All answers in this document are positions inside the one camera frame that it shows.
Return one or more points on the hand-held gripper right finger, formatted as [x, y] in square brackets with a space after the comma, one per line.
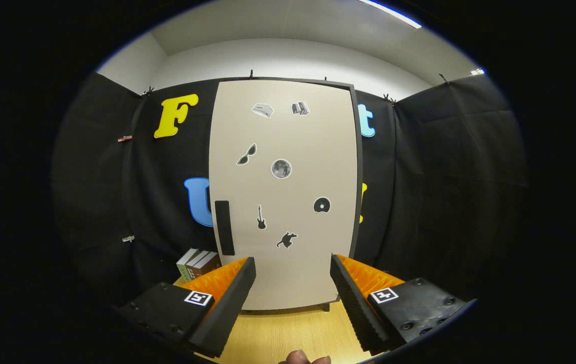
[356, 303]

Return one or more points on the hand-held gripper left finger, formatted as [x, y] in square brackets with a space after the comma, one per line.
[230, 303]

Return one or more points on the beige cabinet door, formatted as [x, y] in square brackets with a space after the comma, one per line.
[293, 136]

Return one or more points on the grey cabinet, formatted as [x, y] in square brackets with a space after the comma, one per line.
[359, 167]

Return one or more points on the black backdrop cloth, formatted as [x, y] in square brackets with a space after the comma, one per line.
[444, 192]

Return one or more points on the reddish clothespin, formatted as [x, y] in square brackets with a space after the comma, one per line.
[125, 138]

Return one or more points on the small ceiling light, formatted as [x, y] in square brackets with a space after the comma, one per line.
[477, 72]

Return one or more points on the long ceiling light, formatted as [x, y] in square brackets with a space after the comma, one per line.
[391, 12]

